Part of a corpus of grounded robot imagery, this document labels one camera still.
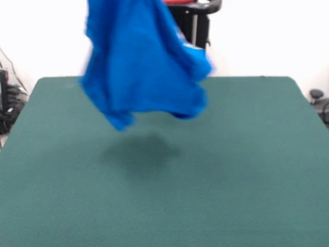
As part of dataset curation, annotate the black cables and equipment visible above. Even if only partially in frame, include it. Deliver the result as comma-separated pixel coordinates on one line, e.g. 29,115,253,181
0,46,29,150

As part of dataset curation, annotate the blue printed t-shirt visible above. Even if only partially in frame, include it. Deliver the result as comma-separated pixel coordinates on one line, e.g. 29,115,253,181
78,0,214,132

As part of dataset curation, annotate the dark green table cloth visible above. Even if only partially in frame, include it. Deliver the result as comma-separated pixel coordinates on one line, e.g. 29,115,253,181
0,76,329,247

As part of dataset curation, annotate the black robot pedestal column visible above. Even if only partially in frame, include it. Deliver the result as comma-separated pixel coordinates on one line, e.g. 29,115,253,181
163,0,222,51

